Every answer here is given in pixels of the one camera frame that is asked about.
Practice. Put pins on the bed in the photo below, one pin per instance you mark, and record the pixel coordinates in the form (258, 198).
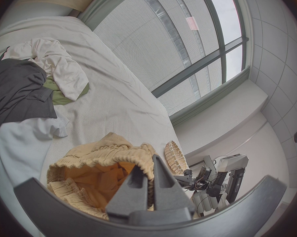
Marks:
(119, 88)

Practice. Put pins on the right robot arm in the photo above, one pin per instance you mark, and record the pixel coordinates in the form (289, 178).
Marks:
(233, 164)

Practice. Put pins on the pale grey garment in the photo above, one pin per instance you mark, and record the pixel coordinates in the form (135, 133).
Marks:
(22, 142)

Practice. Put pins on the tan shorts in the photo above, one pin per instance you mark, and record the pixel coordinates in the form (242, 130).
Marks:
(109, 152)

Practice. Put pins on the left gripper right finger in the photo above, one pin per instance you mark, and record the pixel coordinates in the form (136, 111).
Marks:
(168, 194)

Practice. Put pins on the window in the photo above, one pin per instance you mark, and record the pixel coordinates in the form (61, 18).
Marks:
(151, 33)

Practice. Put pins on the black garment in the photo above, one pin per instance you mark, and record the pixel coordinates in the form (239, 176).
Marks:
(15, 90)

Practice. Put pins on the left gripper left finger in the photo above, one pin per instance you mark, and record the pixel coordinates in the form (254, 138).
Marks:
(133, 196)

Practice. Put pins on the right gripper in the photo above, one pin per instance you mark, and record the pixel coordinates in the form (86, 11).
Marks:
(190, 183)

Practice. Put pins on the round woven basket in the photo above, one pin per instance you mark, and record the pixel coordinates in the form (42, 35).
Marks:
(175, 157)

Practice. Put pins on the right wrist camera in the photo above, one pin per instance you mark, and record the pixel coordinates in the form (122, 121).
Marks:
(188, 172)

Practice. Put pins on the green garment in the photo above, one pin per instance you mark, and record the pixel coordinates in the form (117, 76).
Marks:
(62, 99)

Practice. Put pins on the white garment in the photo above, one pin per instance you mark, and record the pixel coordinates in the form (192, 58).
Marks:
(67, 70)

